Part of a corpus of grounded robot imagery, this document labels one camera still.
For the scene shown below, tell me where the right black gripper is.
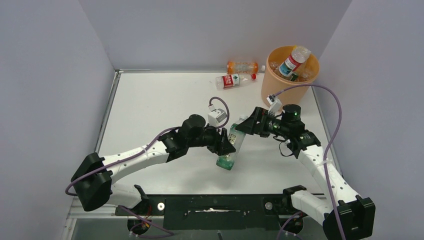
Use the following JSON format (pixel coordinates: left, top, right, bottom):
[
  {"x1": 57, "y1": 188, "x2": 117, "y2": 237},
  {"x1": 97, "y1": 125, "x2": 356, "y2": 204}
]
[{"x1": 235, "y1": 107, "x2": 290, "y2": 138}]

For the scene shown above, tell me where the aluminium frame rail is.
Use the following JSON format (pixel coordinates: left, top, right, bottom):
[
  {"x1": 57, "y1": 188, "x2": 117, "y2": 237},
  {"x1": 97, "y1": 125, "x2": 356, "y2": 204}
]
[{"x1": 66, "y1": 193, "x2": 332, "y2": 220}]

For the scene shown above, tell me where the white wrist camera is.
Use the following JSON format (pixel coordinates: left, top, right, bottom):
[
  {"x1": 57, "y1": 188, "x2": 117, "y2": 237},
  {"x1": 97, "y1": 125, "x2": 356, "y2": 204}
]
[
  {"x1": 207, "y1": 104, "x2": 228, "y2": 128},
  {"x1": 266, "y1": 94, "x2": 282, "y2": 116}
]

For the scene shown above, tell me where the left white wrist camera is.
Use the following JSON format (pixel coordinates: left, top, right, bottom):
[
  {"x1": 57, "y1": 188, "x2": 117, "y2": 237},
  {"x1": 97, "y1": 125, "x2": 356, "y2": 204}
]
[{"x1": 207, "y1": 104, "x2": 228, "y2": 128}]

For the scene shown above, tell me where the green label clear bottle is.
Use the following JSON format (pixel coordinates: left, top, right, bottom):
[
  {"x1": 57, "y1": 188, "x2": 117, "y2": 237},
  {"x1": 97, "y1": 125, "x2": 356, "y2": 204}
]
[{"x1": 216, "y1": 115, "x2": 248, "y2": 171}]

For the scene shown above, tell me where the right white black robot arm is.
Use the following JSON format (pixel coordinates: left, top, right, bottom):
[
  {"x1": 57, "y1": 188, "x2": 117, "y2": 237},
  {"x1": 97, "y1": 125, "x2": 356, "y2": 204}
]
[{"x1": 236, "y1": 104, "x2": 376, "y2": 240}]

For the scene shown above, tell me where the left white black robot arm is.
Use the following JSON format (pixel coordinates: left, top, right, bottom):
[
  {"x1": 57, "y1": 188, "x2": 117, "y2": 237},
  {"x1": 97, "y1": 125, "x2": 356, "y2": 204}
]
[{"x1": 69, "y1": 114, "x2": 236, "y2": 212}]

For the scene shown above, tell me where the red white label bottle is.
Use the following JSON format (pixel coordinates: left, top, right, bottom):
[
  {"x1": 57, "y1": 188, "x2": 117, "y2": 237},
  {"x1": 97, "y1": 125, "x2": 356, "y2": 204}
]
[{"x1": 274, "y1": 45, "x2": 312, "y2": 78}]

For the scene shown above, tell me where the orange drink bottle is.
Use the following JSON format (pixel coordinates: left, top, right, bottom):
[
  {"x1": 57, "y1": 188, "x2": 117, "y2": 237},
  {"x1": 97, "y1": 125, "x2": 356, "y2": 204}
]
[{"x1": 226, "y1": 61, "x2": 266, "y2": 75}]

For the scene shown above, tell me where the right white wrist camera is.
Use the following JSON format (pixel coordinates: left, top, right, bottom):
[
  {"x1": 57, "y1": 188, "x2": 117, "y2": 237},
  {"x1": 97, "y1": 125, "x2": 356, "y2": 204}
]
[{"x1": 266, "y1": 94, "x2": 282, "y2": 116}]

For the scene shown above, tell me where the red green label bottle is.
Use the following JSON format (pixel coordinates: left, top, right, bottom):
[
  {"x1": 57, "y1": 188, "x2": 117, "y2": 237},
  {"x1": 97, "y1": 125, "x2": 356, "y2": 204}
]
[{"x1": 215, "y1": 73, "x2": 257, "y2": 90}]

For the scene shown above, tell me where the dark green label bottle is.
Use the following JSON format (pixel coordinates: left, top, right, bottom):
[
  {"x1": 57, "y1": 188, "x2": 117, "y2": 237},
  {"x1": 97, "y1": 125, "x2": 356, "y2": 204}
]
[{"x1": 288, "y1": 72, "x2": 299, "y2": 82}]

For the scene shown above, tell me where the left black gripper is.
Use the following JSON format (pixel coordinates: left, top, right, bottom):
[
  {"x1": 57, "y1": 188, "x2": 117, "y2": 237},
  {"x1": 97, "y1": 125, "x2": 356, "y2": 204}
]
[{"x1": 187, "y1": 121, "x2": 235, "y2": 156}]

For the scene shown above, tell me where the orange plastic bin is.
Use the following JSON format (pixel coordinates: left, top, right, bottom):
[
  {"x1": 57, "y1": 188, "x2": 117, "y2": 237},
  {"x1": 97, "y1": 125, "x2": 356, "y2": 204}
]
[{"x1": 261, "y1": 45, "x2": 320, "y2": 105}]

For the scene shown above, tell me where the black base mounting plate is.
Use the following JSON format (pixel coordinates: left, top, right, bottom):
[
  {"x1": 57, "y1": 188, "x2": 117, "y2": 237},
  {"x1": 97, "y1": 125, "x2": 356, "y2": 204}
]
[{"x1": 115, "y1": 194, "x2": 296, "y2": 239}]

